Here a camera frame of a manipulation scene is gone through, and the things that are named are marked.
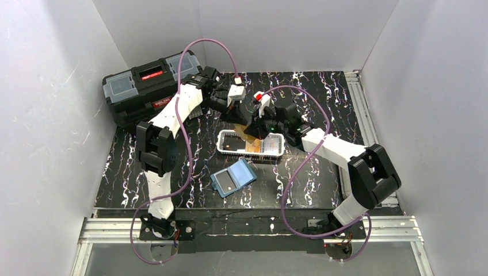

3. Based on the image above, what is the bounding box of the orange credit card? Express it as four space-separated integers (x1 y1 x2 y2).
234 124 255 143

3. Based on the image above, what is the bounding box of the white plastic basket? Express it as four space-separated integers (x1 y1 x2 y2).
217 129 285 158

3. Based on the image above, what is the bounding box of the blue leather card holder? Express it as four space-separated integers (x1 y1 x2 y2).
211 158 257 198

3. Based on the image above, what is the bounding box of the black VIP card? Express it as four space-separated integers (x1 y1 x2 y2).
215 170 237 194

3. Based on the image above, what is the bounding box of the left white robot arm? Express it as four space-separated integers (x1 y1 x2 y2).
136 67 246 239

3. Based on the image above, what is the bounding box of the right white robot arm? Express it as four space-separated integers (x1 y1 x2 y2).
235 103 402 239

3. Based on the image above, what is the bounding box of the white credit card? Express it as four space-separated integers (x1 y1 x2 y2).
262 136 282 155

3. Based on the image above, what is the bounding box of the black red toolbox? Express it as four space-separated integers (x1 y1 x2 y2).
102 53 181 133

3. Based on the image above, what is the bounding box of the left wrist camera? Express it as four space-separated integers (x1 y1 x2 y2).
227 77 246 107

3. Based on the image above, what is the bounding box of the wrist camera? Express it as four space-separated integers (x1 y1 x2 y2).
227 77 246 107
254 91 271 118

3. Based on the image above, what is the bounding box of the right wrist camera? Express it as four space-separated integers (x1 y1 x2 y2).
254 91 271 118

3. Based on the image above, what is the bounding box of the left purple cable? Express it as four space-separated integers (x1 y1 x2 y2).
129 38 243 266

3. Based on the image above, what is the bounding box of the aluminium frame rail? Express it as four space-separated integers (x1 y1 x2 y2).
81 67 422 266

